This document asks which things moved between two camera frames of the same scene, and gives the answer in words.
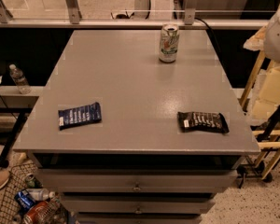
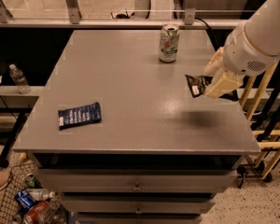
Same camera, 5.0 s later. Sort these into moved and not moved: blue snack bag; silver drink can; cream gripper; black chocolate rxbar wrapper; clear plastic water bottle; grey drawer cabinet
Moved: cream gripper; black chocolate rxbar wrapper
Not moved: silver drink can; blue snack bag; clear plastic water bottle; grey drawer cabinet
